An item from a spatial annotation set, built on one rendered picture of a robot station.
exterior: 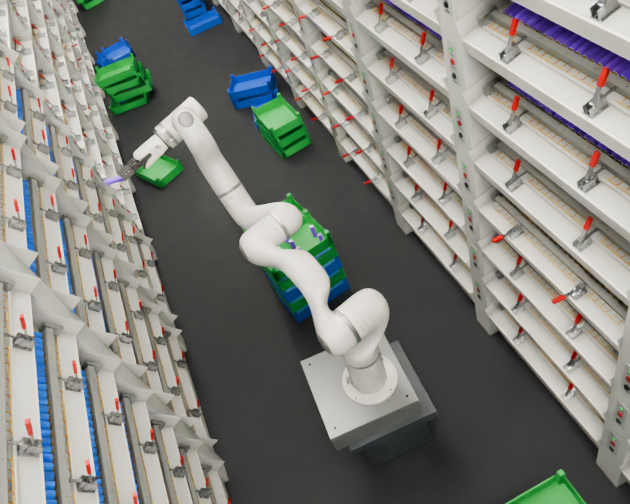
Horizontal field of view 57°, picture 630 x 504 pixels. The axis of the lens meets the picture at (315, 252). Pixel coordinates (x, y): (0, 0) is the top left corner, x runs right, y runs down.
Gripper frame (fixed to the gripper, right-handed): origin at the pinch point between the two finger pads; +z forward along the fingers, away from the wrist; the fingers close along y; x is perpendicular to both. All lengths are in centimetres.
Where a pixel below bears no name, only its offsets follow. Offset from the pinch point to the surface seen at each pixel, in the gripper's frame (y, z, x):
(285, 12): 124, -113, -19
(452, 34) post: -62, -84, -15
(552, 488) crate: -76, -31, -155
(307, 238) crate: 37, -34, -81
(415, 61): -32, -87, -26
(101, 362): -36, 40, -27
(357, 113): 52, -90, -60
